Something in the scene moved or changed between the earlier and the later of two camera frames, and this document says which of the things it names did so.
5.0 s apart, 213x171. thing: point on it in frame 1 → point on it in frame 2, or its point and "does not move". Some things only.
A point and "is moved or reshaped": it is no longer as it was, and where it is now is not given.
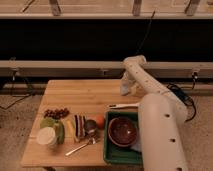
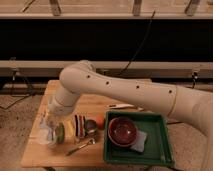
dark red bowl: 122,131 does not move
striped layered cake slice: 79,122 does not move
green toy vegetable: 59,132 does not move
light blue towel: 124,87 is moved or reshaped
